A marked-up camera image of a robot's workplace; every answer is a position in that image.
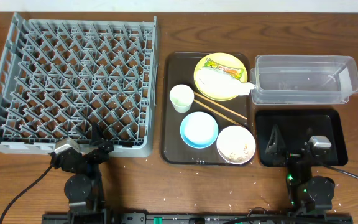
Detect green snack wrapper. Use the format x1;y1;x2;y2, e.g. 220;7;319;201
203;58;244;80

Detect black waste tray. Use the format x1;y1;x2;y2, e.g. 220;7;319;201
255;109;349;167

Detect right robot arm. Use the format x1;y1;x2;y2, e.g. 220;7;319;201
265;125;334;217

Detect light blue bowl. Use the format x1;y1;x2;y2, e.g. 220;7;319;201
180;111;219;149

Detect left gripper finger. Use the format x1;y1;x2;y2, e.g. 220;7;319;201
98;140;114;162
90;123;104;146

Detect white cup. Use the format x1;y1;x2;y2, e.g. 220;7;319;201
169;84;195;113

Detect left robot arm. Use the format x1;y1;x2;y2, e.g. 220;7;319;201
44;123;114;223

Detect clear plastic bin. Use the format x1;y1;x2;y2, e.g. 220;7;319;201
250;55;358;105

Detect upper wooden chopstick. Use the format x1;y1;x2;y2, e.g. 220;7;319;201
193;91;248;120

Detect wooden chopstick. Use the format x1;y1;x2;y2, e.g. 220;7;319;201
193;91;248;120
194;100;243;126

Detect grey dishwasher rack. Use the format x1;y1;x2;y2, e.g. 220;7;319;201
0;14;160;157

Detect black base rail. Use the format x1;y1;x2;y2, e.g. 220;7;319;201
41;212;354;224

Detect dark brown serving tray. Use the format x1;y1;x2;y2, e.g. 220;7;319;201
160;52;253;166

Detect rice and food scraps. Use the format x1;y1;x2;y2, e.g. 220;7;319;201
227;144;249;163

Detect yellow plate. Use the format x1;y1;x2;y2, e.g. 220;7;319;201
194;53;254;101

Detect lower wooden chopstick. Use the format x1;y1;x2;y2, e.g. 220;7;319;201
194;100;243;126

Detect pink white bowl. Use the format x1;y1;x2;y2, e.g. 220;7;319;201
216;126;256;165

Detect white napkin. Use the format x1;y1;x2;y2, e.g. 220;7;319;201
196;68;255;96

